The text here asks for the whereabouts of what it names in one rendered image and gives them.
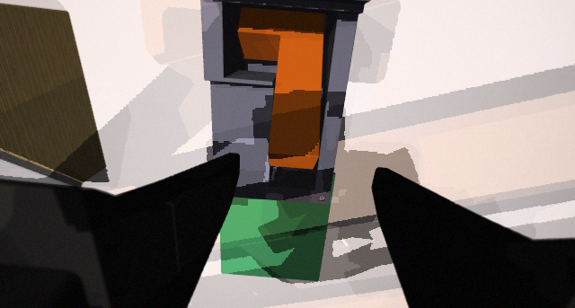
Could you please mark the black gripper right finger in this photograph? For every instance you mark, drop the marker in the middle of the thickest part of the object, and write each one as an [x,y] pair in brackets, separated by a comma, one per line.
[447,256]

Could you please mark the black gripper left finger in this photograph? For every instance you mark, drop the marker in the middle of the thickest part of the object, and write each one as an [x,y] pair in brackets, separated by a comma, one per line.
[142,248]

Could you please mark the orange l-shaped part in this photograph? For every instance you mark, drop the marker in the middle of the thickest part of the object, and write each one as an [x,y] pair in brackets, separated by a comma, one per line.
[295,40]

